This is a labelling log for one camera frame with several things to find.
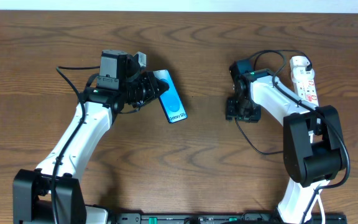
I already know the blue Galaxy smartphone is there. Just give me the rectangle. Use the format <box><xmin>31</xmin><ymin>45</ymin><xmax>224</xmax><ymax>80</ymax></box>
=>
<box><xmin>153</xmin><ymin>70</ymin><xmax>188</xmax><ymax>123</ymax></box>

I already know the black USB charging cable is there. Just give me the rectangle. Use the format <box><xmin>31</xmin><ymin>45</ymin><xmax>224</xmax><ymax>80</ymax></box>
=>
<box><xmin>234</xmin><ymin>49</ymin><xmax>313</xmax><ymax>156</ymax></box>

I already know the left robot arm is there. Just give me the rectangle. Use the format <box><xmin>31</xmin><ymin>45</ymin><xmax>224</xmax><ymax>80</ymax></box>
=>
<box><xmin>12</xmin><ymin>50</ymin><xmax>169</xmax><ymax>223</ymax></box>

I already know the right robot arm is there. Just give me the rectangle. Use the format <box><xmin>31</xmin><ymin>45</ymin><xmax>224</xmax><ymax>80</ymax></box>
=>
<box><xmin>226</xmin><ymin>56</ymin><xmax>350</xmax><ymax>223</ymax></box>

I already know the white USB charger adapter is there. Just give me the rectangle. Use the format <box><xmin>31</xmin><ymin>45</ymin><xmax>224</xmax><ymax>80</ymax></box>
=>
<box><xmin>290</xmin><ymin>56</ymin><xmax>313</xmax><ymax>71</ymax></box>

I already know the white power strip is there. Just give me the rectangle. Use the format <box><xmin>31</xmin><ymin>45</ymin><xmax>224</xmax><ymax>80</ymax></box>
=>
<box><xmin>291</xmin><ymin>67</ymin><xmax>319</xmax><ymax>106</ymax></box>

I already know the black right camera cable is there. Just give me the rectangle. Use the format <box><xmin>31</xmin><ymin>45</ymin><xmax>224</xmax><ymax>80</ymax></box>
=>
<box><xmin>247</xmin><ymin>49</ymin><xmax>351</xmax><ymax>224</ymax></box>

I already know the black camera cable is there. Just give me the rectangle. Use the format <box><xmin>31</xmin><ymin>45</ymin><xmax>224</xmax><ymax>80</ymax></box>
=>
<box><xmin>50</xmin><ymin>65</ymin><xmax>101</xmax><ymax>224</ymax></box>
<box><xmin>247</xmin><ymin>49</ymin><xmax>351</xmax><ymax>224</ymax></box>

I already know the black left camera cable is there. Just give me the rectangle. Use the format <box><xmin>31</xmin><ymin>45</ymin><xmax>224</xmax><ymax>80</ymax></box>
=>
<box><xmin>50</xmin><ymin>65</ymin><xmax>101</xmax><ymax>224</ymax></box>

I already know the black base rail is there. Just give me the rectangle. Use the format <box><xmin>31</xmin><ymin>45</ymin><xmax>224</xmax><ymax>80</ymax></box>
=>
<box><xmin>85</xmin><ymin>203</ymin><xmax>347</xmax><ymax>224</ymax></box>

